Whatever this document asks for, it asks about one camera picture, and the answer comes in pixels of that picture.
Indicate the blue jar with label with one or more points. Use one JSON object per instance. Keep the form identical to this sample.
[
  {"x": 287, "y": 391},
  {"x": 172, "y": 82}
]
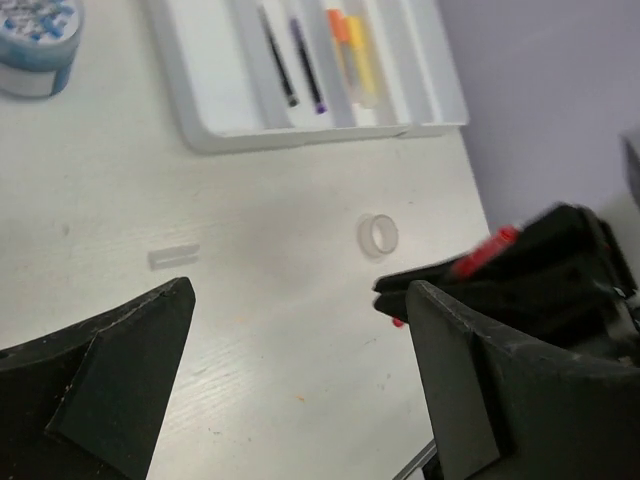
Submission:
[{"x": 39, "y": 42}]

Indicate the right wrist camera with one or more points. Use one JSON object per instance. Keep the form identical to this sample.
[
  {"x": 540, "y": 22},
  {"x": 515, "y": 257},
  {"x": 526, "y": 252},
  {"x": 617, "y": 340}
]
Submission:
[{"x": 630, "y": 144}]

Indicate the black gel pen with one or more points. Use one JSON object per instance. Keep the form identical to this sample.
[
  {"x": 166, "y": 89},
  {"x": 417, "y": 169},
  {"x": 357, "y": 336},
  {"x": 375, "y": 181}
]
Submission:
[{"x": 284, "y": 78}]

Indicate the clear pen cap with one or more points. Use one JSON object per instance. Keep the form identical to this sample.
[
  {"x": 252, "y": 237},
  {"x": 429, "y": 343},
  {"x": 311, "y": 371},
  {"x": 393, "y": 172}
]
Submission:
[{"x": 173, "y": 257}]

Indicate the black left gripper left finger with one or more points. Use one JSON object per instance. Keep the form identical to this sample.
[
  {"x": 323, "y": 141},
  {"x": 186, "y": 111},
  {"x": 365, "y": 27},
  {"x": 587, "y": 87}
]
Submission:
[{"x": 88, "y": 401}]

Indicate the yellow highlighter in tray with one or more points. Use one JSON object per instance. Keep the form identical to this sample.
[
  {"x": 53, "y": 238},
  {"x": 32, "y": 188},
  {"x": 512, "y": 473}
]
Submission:
[{"x": 357, "y": 41}]

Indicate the red gel pen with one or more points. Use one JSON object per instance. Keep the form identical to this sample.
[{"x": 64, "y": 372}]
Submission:
[{"x": 455, "y": 278}]

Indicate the blue gel pen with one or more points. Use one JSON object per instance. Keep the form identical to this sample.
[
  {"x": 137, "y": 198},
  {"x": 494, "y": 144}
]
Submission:
[{"x": 305, "y": 59}]

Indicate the orange marker pen body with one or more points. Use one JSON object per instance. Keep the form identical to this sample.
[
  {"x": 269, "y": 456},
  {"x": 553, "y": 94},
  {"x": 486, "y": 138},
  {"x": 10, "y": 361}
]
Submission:
[{"x": 337, "y": 24}]

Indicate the white divided organizer tray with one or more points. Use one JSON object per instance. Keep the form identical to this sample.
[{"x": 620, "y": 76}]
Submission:
[{"x": 261, "y": 75}]

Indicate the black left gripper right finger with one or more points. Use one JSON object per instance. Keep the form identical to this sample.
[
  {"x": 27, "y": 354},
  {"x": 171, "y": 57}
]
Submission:
[{"x": 505, "y": 405}]

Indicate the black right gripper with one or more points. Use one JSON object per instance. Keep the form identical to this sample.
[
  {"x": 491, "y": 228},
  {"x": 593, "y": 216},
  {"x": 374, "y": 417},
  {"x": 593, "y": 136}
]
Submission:
[{"x": 604, "y": 322}]

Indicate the small clear tape roll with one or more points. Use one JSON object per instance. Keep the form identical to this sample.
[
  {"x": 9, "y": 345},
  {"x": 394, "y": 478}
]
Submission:
[{"x": 377, "y": 236}]

